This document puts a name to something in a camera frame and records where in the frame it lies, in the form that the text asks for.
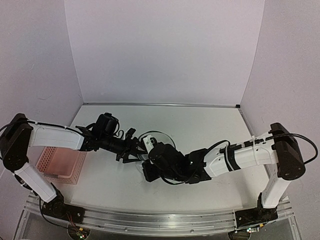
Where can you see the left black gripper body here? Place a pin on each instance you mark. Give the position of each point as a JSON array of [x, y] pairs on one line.
[[114, 146]]

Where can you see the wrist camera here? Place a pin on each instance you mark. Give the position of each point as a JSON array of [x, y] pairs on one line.
[[129, 133], [149, 142]]

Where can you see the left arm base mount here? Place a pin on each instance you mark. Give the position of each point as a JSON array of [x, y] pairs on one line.
[[58, 209]]

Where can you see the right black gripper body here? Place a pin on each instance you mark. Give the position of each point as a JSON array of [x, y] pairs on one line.
[[151, 176]]

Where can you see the pink perforated plastic basket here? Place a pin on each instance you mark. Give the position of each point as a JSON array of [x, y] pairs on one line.
[[61, 165]]

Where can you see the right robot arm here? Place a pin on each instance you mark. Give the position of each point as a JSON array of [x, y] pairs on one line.
[[277, 148]]

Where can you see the aluminium front rail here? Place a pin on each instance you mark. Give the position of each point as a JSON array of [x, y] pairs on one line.
[[161, 224]]

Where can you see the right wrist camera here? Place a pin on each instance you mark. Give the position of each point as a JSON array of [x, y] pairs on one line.
[[149, 142]]

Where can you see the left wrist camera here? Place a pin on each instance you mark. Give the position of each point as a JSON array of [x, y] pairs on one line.
[[129, 133]]

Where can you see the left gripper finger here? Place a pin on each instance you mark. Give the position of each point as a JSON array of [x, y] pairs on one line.
[[138, 147], [130, 158]]

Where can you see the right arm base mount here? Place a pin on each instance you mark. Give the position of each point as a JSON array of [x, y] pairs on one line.
[[257, 212]]

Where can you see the white mesh laundry bag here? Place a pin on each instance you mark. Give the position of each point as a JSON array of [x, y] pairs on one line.
[[160, 137]]

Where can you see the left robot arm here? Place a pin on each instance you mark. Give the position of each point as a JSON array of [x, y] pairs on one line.
[[22, 133]]

